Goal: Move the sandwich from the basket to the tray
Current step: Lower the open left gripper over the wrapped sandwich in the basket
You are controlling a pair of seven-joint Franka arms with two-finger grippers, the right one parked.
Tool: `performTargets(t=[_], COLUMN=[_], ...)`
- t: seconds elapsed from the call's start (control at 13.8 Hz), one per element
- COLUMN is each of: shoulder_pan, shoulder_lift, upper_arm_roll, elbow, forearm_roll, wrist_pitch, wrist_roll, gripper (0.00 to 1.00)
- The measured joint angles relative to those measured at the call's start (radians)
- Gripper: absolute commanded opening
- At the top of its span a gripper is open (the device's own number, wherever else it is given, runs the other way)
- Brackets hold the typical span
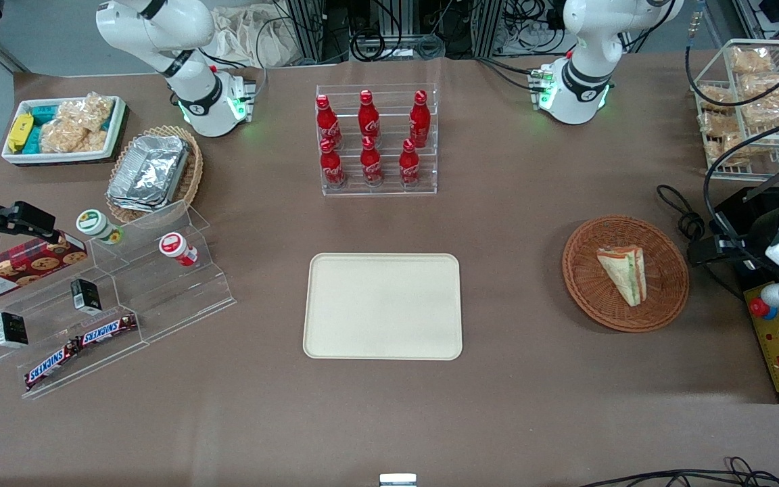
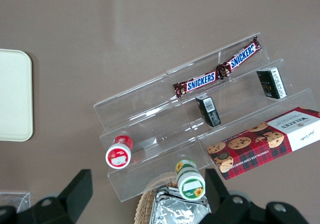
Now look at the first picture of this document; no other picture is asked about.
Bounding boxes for triangular sandwich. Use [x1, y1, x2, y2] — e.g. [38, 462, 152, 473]
[597, 246, 648, 308]

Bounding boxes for round brown wicker basket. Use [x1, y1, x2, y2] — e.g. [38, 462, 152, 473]
[562, 215, 690, 333]

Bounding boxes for oval tan wicker basket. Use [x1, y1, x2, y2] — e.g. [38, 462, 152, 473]
[105, 124, 204, 225]

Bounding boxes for beige rectangular tray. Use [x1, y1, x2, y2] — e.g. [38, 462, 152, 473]
[303, 253, 463, 361]

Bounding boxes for black appliance with steel pans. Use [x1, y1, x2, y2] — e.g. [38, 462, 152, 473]
[713, 157, 779, 288]

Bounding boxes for red tartan cookie box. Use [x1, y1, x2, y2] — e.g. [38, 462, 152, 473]
[0, 231, 89, 305]

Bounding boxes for green lid white cup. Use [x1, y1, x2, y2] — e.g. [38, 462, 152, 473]
[76, 209, 124, 246]

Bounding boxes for yellow snack packet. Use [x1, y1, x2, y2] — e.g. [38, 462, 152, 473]
[7, 113, 34, 154]

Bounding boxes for clear bag of crackers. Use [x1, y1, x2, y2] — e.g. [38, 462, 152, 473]
[697, 111, 740, 140]
[703, 134, 750, 168]
[729, 45, 775, 75]
[699, 83, 736, 113]
[739, 72, 779, 129]

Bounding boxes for small black box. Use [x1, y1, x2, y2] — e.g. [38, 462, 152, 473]
[0, 311, 30, 349]
[70, 278, 103, 316]

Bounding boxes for bag of rice crackers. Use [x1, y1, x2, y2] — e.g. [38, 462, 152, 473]
[39, 93, 115, 154]

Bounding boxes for aluminium foil container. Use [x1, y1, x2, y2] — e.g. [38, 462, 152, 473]
[106, 134, 191, 213]

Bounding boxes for brown Snickers bar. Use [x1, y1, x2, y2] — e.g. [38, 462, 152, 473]
[24, 340, 83, 392]
[76, 314, 139, 348]

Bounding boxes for white rectangular bin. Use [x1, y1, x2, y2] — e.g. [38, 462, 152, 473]
[1, 95, 127, 165]

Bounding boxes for clear acrylic stepped shelf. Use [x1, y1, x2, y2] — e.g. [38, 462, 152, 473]
[0, 200, 237, 400]

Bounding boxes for red lid white cup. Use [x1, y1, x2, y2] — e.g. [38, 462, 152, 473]
[158, 232, 199, 267]

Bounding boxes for crumpled white cloth bag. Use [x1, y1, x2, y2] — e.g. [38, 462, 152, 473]
[212, 5, 298, 69]

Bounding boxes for red cola bottle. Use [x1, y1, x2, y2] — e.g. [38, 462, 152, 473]
[399, 139, 422, 187]
[360, 136, 384, 187]
[409, 90, 431, 149]
[316, 94, 343, 150]
[358, 89, 381, 140]
[320, 138, 347, 189]

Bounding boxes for clear acrylic bottle rack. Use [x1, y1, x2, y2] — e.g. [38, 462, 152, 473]
[316, 84, 438, 198]

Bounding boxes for black coiled table cable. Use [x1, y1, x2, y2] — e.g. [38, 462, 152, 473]
[656, 183, 707, 243]

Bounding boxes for black floor cable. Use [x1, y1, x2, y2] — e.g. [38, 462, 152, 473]
[577, 457, 779, 487]

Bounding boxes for black base cables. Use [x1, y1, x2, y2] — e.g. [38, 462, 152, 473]
[476, 55, 543, 93]

